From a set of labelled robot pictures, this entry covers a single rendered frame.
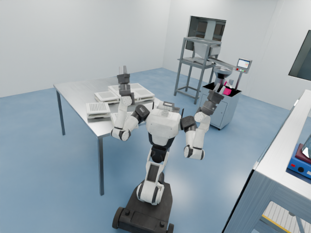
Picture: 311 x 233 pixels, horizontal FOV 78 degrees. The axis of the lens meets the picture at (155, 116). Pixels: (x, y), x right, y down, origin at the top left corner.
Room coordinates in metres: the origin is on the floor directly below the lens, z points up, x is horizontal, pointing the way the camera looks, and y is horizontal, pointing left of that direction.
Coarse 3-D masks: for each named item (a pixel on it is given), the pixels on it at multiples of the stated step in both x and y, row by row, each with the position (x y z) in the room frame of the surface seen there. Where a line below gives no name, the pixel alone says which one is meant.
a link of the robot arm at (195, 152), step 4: (196, 132) 1.13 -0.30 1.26; (196, 136) 1.11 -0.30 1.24; (200, 136) 1.10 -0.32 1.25; (196, 140) 1.09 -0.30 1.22; (200, 140) 1.09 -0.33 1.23; (196, 144) 1.07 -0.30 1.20; (200, 144) 1.07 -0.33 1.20; (192, 148) 1.07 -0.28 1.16; (196, 148) 1.06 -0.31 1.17; (200, 148) 1.06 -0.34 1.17; (192, 152) 1.05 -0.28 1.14; (196, 152) 1.05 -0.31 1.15; (200, 152) 1.06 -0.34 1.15; (188, 156) 1.05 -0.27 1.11; (192, 156) 1.05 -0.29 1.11; (196, 156) 1.05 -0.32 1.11; (200, 156) 1.05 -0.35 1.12
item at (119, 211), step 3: (120, 207) 1.24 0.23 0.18; (117, 210) 1.19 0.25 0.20; (120, 210) 1.19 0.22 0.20; (117, 213) 1.16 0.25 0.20; (120, 213) 1.17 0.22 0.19; (114, 216) 1.13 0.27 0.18; (117, 216) 1.13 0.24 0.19; (114, 219) 1.11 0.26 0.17; (117, 219) 1.11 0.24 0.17; (114, 222) 1.10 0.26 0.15; (117, 222) 1.10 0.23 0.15; (114, 225) 1.09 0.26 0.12; (117, 225) 1.09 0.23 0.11; (117, 228) 1.10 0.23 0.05
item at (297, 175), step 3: (288, 168) 0.85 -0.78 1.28; (288, 171) 0.82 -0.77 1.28; (291, 171) 0.83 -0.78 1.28; (294, 171) 0.83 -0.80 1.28; (291, 174) 0.80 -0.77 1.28; (294, 174) 0.80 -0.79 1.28; (297, 174) 0.81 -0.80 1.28; (300, 174) 0.81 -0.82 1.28; (297, 177) 0.78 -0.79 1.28; (300, 177) 0.79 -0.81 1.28; (303, 177) 0.79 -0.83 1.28; (306, 177) 0.79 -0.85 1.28; (303, 180) 0.76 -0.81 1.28; (306, 180) 0.77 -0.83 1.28; (309, 180) 0.77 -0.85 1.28; (309, 183) 0.75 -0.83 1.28
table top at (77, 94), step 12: (60, 84) 2.57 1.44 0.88; (72, 84) 2.63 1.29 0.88; (84, 84) 2.70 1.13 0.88; (96, 84) 2.76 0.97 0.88; (108, 84) 2.83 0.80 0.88; (72, 96) 2.23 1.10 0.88; (84, 96) 2.28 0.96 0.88; (72, 108) 1.96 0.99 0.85; (84, 108) 1.95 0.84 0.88; (132, 108) 2.11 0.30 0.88; (84, 120) 1.69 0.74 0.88; (96, 120) 1.72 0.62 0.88; (108, 120) 1.76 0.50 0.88; (96, 132) 1.51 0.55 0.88; (108, 132) 1.53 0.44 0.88
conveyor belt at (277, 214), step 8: (272, 208) 0.92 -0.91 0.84; (280, 208) 0.93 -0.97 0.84; (272, 216) 0.86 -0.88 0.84; (280, 216) 0.87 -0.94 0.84; (288, 216) 0.88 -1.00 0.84; (280, 224) 0.81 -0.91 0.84; (288, 224) 0.82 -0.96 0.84; (296, 224) 0.83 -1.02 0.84; (304, 224) 0.83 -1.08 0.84; (296, 232) 0.77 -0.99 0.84
